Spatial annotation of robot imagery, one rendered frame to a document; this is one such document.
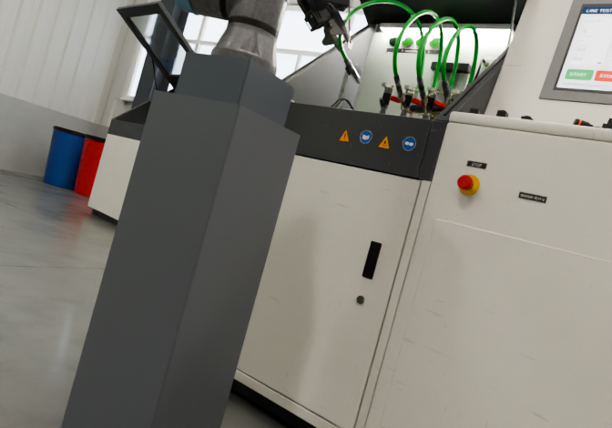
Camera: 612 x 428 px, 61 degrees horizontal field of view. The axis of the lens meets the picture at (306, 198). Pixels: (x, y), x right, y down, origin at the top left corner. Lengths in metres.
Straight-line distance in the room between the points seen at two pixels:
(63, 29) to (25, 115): 1.36
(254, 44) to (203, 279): 0.50
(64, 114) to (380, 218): 7.57
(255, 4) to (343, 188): 0.58
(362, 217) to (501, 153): 0.40
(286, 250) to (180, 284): 0.59
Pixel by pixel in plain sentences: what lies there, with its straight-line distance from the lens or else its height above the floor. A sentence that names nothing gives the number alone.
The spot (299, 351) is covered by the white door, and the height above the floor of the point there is 0.24.
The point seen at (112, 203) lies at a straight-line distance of 5.12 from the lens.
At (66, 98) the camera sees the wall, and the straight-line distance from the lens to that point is 8.75.
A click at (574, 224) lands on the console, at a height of 0.76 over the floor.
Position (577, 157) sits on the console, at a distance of 1.30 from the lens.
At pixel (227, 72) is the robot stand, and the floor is 0.87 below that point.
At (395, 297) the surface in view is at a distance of 1.39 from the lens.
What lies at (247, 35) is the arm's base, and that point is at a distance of 1.16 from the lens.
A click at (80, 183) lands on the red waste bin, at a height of 0.14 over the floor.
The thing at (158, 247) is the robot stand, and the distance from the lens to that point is 1.09.
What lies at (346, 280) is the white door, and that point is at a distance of 1.46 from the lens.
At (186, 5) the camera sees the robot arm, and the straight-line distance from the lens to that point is 1.28.
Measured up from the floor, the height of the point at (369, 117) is 0.93.
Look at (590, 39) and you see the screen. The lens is 1.71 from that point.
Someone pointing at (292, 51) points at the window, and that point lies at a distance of 6.99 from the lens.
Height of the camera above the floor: 0.65
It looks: 1 degrees up
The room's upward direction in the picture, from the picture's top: 15 degrees clockwise
